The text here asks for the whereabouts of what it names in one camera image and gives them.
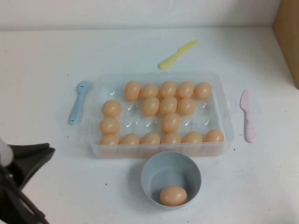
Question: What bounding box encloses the orange plastic egg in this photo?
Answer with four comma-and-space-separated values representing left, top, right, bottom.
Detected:
140, 132, 161, 145
159, 80, 177, 98
141, 97, 160, 117
159, 96, 178, 115
140, 84, 159, 98
160, 132, 182, 144
176, 81, 195, 99
119, 133, 141, 145
102, 99, 122, 118
193, 82, 213, 100
99, 133, 120, 146
159, 185, 188, 207
177, 98, 197, 115
161, 113, 181, 133
124, 80, 142, 101
181, 131, 203, 144
203, 129, 225, 143
99, 117, 121, 135

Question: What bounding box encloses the clear plastic egg box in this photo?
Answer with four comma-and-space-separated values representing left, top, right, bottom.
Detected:
88, 71, 235, 160

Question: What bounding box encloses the grey-blue plastic bowl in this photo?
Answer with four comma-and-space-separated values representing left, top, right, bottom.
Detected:
141, 151, 202, 209

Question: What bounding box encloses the yellow plastic knife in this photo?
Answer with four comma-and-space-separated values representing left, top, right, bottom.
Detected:
158, 39, 199, 70

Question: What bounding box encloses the pink plastic knife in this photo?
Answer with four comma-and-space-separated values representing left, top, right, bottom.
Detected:
240, 88, 257, 143

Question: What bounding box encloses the brown cardboard box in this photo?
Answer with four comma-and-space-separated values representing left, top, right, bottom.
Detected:
272, 0, 299, 90

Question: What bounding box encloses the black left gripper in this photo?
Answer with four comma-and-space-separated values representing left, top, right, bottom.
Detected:
4, 142, 56, 187

